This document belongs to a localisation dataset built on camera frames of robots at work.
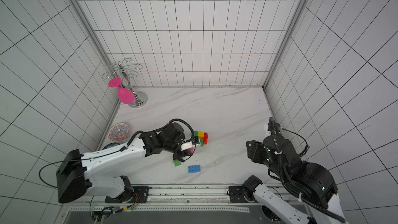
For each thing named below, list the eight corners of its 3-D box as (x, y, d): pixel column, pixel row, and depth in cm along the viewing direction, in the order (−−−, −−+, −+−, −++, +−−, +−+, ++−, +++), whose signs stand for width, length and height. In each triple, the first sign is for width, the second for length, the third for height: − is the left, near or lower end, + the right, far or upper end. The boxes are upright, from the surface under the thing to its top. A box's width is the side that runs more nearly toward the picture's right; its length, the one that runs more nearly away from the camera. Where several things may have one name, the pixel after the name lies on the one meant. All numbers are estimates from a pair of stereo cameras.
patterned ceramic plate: (109, 141, 92) (106, 138, 89) (115, 125, 99) (113, 122, 96) (126, 141, 92) (123, 138, 89) (131, 125, 99) (129, 122, 96)
